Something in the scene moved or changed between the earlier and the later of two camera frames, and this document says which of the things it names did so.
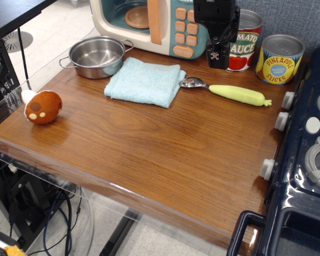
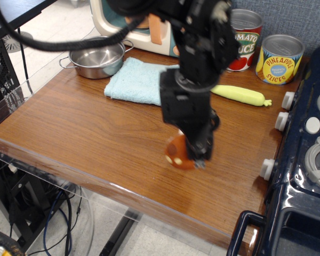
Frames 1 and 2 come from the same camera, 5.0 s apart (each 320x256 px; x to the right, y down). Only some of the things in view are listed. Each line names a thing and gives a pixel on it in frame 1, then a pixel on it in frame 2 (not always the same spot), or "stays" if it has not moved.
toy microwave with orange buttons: [154, 27] stays
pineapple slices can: [279, 58] stays
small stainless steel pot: [96, 57] stays
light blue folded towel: [145, 82] stays
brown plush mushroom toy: [41, 108] -> [178, 153]
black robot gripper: [222, 17] -> [185, 104]
